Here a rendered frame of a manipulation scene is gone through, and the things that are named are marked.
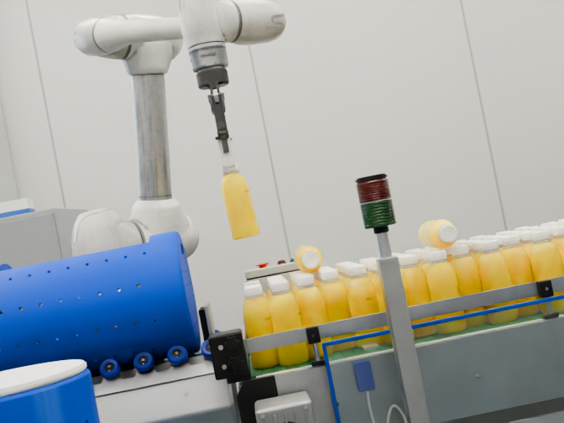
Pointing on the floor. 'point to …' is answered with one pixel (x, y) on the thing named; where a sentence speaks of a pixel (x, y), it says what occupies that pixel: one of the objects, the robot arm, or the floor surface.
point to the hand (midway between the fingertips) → (227, 154)
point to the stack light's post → (403, 340)
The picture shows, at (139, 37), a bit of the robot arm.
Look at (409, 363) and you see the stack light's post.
